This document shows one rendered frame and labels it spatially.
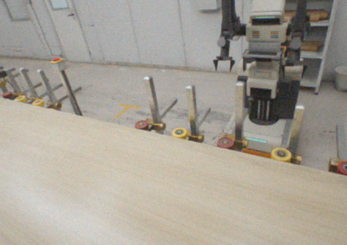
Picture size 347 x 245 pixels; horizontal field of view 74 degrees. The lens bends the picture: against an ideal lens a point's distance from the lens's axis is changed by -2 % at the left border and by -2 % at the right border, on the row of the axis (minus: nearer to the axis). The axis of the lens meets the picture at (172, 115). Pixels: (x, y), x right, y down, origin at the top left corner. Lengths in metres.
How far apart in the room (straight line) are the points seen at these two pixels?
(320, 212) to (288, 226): 0.13
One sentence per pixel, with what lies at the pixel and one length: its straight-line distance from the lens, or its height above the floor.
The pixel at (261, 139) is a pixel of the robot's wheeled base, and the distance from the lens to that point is 2.21.
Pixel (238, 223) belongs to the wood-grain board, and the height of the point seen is 0.90.
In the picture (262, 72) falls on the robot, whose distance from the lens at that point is 1.95.
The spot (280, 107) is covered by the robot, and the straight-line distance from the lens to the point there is 2.38.
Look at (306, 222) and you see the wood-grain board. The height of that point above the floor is 0.90.
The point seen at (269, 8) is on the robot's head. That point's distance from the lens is 1.77.
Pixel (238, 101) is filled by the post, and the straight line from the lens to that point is 1.11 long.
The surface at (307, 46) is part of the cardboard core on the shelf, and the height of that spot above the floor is 0.58.
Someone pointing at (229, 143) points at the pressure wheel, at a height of 0.90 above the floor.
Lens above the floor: 1.66
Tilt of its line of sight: 33 degrees down
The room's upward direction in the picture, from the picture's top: 9 degrees counter-clockwise
